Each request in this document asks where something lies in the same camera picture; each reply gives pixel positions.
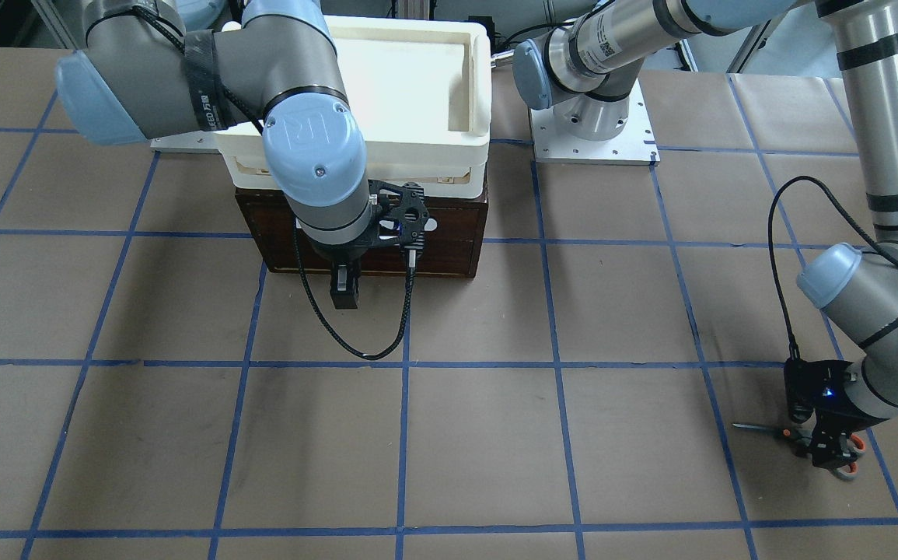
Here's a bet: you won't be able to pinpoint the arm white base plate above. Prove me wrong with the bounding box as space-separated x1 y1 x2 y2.
529 82 661 166
150 131 220 155

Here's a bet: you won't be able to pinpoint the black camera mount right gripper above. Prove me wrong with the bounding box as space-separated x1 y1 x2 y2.
366 180 431 257

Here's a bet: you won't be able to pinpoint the orange grey scissors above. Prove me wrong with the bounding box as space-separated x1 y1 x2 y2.
732 422 867 481

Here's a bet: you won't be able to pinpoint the dark brown drawer cabinet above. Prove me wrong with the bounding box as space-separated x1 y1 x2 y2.
235 188 488 278

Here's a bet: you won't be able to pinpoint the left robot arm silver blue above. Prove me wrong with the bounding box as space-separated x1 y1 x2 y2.
513 1 898 476

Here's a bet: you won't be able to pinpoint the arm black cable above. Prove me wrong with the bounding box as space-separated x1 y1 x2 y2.
292 222 418 361
767 176 898 366

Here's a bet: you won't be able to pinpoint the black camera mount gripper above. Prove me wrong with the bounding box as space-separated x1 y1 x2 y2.
366 180 431 257
783 357 860 423

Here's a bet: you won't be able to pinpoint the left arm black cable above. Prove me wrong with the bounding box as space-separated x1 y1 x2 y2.
767 176 898 366

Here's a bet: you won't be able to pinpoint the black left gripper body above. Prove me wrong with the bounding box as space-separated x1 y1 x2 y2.
810 404 885 453

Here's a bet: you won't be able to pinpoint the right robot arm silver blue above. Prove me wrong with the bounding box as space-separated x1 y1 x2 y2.
55 1 376 309

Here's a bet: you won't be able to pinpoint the cream plastic storage bin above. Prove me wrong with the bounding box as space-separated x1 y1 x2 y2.
214 16 492 197

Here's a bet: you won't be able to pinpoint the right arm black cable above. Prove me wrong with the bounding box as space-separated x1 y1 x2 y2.
292 222 418 361

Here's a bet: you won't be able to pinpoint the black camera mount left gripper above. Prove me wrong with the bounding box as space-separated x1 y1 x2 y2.
783 357 860 423

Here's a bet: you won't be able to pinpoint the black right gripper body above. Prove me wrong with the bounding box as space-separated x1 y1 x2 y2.
310 233 376 269

